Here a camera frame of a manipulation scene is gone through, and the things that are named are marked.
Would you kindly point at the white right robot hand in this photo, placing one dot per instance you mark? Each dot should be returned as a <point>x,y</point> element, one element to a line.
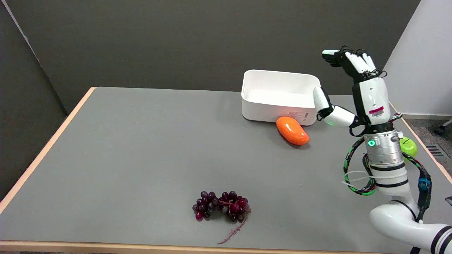
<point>373,95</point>

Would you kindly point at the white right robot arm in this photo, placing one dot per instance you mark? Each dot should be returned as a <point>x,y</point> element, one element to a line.
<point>387,165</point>

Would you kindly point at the green apple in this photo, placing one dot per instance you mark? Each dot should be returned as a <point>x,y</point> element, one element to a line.
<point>409,147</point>

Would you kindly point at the black chair base leg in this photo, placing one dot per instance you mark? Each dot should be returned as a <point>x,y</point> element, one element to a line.
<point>442,127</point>

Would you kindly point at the black floor vent grille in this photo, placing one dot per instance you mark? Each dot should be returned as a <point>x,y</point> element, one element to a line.
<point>435,150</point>

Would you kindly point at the orange mango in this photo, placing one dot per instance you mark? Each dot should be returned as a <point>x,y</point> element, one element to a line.
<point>292,130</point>

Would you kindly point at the white plastic bin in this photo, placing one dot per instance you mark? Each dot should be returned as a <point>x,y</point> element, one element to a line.
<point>279,96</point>

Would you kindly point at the dark red grape bunch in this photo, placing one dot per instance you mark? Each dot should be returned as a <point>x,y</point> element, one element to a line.
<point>221,205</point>

